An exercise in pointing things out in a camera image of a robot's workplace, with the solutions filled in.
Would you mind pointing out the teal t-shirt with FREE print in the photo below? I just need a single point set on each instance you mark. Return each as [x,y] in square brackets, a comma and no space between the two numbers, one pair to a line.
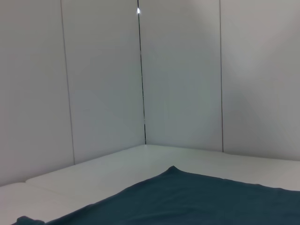
[187,201]

